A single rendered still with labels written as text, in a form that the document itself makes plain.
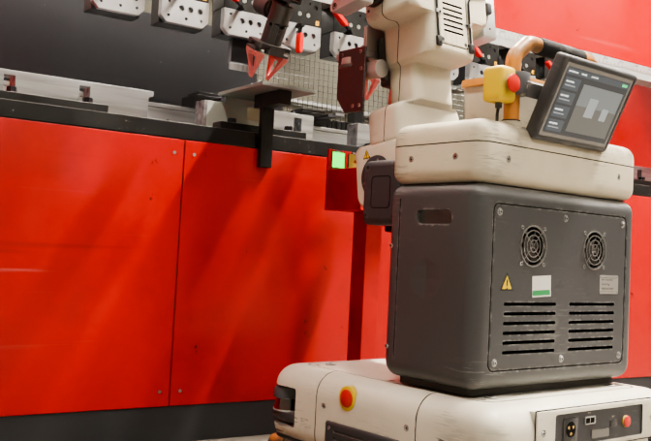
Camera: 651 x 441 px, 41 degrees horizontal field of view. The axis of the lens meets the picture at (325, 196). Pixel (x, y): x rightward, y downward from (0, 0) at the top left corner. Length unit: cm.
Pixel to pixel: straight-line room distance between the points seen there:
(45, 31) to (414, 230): 167
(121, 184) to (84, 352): 44
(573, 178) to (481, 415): 55
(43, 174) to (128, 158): 23
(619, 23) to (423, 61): 192
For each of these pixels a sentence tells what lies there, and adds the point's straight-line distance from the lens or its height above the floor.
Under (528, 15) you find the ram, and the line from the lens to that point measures 353.
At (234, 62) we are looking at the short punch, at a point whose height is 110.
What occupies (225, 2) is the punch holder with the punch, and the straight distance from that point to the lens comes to 271.
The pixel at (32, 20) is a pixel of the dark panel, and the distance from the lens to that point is 305.
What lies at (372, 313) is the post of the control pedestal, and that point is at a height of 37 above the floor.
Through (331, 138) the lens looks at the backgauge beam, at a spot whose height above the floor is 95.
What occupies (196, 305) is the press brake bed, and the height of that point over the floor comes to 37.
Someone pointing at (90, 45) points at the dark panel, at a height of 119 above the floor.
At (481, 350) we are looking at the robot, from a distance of 169.
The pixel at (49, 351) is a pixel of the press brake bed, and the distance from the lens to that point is 235.
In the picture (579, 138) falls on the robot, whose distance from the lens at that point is 190.
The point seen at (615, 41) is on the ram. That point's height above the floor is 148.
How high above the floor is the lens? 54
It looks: 3 degrees up
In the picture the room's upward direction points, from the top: 3 degrees clockwise
